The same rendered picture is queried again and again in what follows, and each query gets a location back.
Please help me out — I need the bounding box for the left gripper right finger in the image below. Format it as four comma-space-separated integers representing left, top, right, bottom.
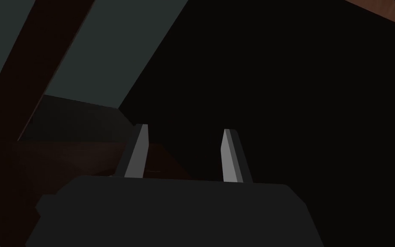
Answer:
221, 129, 253, 184

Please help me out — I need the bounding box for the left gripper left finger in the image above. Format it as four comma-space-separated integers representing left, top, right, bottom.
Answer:
115, 123, 149, 179

